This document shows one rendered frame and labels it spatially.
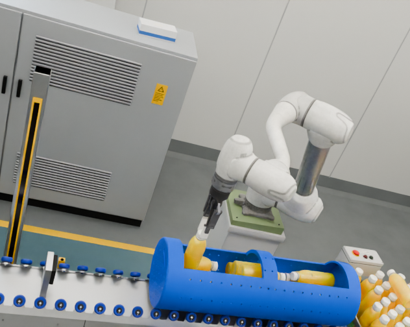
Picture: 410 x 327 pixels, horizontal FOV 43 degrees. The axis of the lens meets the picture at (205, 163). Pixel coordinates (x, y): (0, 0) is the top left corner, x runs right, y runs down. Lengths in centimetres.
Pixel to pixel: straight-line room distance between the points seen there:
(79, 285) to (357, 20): 350
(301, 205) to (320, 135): 50
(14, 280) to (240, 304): 90
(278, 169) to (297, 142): 347
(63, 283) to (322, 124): 124
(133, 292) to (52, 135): 164
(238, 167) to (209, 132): 326
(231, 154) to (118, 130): 186
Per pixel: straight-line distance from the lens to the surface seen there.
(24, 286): 219
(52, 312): 212
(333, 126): 218
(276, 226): 276
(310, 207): 262
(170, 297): 204
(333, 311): 233
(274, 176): 174
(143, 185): 377
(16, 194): 227
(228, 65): 473
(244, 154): 175
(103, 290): 223
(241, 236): 275
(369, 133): 543
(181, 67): 332
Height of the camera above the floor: 254
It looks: 30 degrees down
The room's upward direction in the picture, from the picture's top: 21 degrees clockwise
